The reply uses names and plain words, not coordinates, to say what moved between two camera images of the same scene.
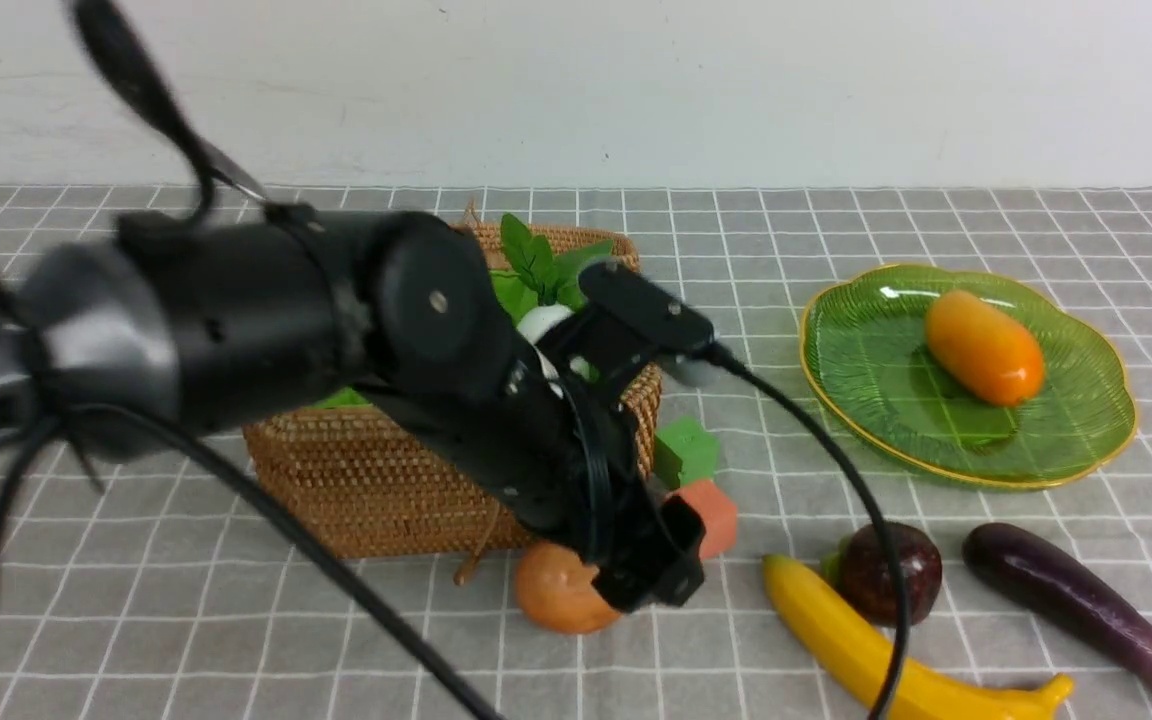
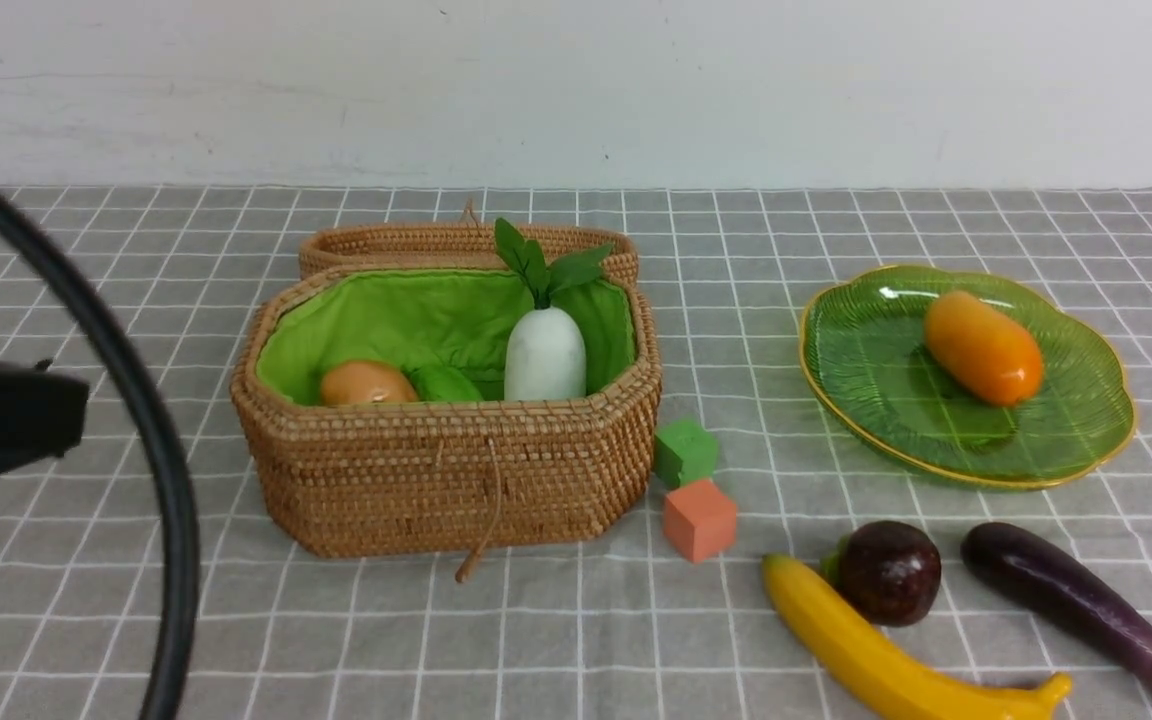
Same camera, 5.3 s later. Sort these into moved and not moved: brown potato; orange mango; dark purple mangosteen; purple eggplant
Moved: brown potato
Not moved: purple eggplant; orange mango; dark purple mangosteen
